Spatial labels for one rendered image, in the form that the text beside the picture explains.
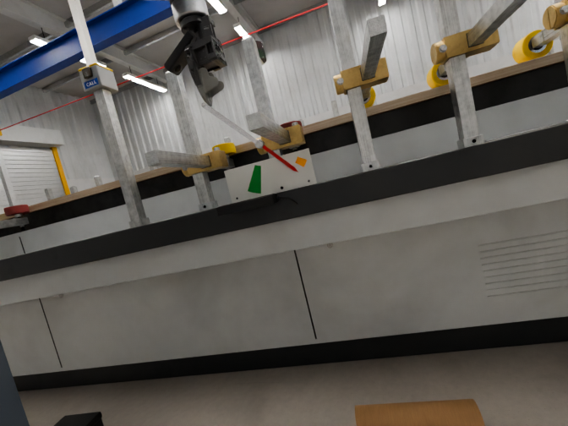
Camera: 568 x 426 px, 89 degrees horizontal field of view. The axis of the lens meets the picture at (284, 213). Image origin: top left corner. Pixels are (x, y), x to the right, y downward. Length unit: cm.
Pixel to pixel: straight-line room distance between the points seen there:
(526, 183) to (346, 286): 61
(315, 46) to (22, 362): 816
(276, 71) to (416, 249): 798
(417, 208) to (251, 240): 49
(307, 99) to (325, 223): 757
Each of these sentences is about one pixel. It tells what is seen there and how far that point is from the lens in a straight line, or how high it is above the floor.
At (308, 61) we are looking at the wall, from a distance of 860.
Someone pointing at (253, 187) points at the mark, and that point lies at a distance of 86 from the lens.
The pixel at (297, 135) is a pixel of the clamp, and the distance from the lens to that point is 83.
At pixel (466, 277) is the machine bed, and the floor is 28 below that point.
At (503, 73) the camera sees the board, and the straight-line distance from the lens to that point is 115.
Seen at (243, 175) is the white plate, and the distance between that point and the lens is 87.
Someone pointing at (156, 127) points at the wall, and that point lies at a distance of 1028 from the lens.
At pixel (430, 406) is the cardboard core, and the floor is 8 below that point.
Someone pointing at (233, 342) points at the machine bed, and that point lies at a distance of 132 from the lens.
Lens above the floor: 71
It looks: 5 degrees down
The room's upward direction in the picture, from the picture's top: 14 degrees counter-clockwise
